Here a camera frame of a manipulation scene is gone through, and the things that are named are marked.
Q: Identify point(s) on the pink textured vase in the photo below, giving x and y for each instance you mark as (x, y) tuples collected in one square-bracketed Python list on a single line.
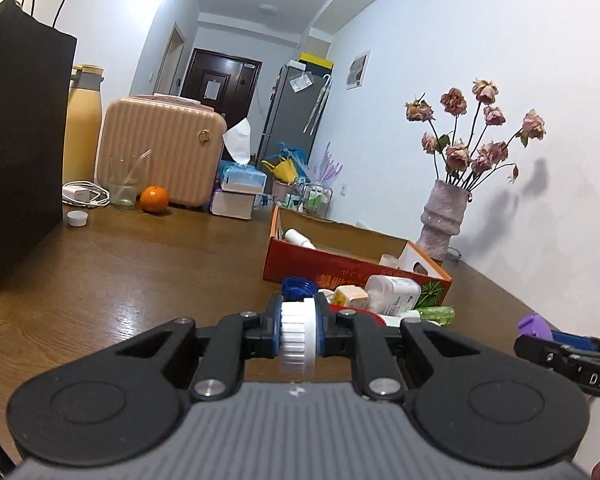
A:
[(442, 220)]

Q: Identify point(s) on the beige charger plug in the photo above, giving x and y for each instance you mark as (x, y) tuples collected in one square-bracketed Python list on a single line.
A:
[(350, 296)]

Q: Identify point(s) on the green plastic bottle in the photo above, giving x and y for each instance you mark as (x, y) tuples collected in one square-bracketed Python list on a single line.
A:
[(435, 315)]

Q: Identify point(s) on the white umbrella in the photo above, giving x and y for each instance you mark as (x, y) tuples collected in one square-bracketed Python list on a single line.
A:
[(320, 102)]

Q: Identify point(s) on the light side door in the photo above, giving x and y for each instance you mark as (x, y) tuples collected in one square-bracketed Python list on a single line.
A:
[(172, 60)]

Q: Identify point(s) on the yellow box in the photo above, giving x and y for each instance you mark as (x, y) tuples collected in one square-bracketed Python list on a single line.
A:
[(317, 59)]

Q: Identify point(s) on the dried pink roses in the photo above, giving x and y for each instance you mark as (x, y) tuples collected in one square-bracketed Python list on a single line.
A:
[(457, 152)]

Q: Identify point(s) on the orange fruit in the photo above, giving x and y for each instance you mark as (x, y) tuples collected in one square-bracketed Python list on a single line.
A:
[(154, 199)]

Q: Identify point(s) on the pink hard-shell suitcase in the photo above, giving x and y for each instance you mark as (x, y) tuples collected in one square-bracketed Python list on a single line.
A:
[(155, 150)]

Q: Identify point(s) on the black paper bag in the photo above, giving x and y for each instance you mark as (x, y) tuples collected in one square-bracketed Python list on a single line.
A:
[(20, 135)]

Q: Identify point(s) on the framed wall picture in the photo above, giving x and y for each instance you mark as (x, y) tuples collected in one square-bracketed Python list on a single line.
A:
[(357, 70)]

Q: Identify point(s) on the clear plastic bag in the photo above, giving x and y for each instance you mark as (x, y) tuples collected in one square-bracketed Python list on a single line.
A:
[(301, 81)]

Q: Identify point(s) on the white bottle opener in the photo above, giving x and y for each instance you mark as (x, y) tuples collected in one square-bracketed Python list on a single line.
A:
[(397, 318)]

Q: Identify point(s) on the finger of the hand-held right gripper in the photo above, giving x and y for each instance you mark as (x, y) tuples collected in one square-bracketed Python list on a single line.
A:
[(572, 340), (535, 350)]

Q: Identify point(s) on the purple flower wall decal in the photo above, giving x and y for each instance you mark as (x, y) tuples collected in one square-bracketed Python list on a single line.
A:
[(327, 165)]

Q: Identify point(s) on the blue and yellow bags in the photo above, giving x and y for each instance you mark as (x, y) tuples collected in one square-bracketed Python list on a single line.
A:
[(285, 165)]

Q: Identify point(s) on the red flat object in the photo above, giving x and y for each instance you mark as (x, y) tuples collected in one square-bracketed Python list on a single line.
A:
[(347, 309)]

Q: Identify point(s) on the clear glass straw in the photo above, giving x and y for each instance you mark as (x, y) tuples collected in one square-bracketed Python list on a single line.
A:
[(139, 162)]

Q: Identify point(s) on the blue tissue pack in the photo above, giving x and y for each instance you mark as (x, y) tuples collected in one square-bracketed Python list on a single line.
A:
[(242, 175)]

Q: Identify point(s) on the dark brown entrance door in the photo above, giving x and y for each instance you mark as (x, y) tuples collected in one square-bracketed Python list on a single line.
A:
[(240, 90)]

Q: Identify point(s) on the white paper notice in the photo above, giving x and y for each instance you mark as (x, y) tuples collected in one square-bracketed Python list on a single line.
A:
[(216, 86)]

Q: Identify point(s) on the white pill bottle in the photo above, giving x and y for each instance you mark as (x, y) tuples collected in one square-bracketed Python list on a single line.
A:
[(392, 294)]

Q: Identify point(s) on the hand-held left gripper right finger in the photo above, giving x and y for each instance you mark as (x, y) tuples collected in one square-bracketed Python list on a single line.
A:
[(321, 327)]

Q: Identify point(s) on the purple gear-shaped lid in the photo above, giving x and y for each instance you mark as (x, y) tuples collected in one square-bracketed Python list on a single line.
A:
[(534, 325)]

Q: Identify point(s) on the grey refrigerator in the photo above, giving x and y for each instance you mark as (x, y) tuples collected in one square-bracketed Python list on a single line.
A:
[(290, 115)]

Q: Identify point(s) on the small white cap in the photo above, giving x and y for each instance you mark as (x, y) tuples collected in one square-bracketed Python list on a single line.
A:
[(77, 218)]

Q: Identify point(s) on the white cylindrical bottle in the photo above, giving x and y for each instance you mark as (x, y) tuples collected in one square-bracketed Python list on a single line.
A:
[(299, 237)]

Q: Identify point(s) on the orange cardboard box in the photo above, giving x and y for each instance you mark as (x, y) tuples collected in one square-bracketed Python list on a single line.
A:
[(305, 262)]

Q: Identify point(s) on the yellow thermos bottle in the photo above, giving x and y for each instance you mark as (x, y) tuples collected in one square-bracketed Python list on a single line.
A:
[(82, 135)]

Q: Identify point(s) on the white gear-shaped lid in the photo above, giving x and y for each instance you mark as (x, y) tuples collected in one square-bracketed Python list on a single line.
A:
[(297, 335)]

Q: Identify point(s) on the blue ribbed cap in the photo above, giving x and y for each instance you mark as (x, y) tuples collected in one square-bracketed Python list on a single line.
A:
[(296, 286)]

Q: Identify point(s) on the purple and white tissue box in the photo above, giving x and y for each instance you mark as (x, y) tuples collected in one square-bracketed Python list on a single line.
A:
[(232, 204)]

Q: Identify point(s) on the clear drinking glass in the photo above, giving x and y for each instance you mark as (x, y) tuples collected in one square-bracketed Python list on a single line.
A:
[(122, 185)]

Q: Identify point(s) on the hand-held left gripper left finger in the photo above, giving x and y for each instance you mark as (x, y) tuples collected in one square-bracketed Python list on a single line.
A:
[(275, 327)]

